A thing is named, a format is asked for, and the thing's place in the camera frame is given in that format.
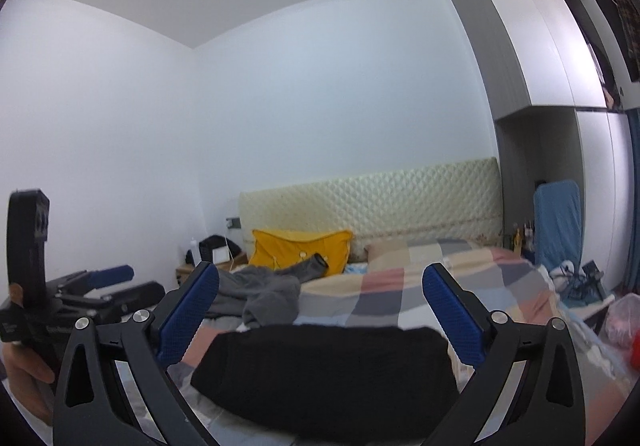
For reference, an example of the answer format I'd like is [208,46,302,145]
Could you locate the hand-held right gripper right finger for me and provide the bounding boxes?
[422,263,586,446]

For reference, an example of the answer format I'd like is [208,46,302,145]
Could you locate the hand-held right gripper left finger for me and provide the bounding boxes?
[52,261,221,446]

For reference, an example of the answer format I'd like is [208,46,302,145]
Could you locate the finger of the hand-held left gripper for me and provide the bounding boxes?
[47,265,135,298]
[97,281,167,316]

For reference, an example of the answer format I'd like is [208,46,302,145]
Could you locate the black puffer jacket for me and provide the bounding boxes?
[190,325,461,442]

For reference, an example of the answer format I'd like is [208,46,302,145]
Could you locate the hanging dark clothes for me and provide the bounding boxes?
[582,0,640,92]

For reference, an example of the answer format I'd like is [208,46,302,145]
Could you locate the person's left hand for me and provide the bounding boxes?
[0,341,58,427]

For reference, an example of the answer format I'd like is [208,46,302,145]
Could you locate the wooden nightstand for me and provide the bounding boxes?
[175,253,248,283]

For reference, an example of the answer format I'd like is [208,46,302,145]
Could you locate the checkered pastel quilt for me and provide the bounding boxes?
[100,238,636,446]

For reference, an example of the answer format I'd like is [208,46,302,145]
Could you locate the black bag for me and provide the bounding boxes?
[198,235,244,263]

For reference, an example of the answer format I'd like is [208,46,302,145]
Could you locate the grey fleece garment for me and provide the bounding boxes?
[202,253,331,329]

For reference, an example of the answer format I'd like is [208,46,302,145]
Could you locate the beige pink pillow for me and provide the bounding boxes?
[362,240,441,272]

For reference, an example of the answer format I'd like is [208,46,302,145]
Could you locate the cluster of small bottles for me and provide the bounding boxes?
[510,221,536,252]

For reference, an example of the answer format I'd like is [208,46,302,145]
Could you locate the white blue cloth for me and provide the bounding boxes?
[549,260,576,284]

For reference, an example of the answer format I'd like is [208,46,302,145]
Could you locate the yellow pillow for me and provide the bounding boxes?
[248,228,353,277]

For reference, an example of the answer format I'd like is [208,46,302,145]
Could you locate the cream quilted headboard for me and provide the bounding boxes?
[237,157,503,257]

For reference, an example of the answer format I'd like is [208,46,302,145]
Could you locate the black box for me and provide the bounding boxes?
[580,260,607,299]

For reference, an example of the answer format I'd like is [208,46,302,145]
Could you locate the pink plastic bag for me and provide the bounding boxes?
[602,293,640,367]

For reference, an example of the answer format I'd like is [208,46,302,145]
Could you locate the grey white wardrobe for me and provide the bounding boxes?
[446,0,640,307]

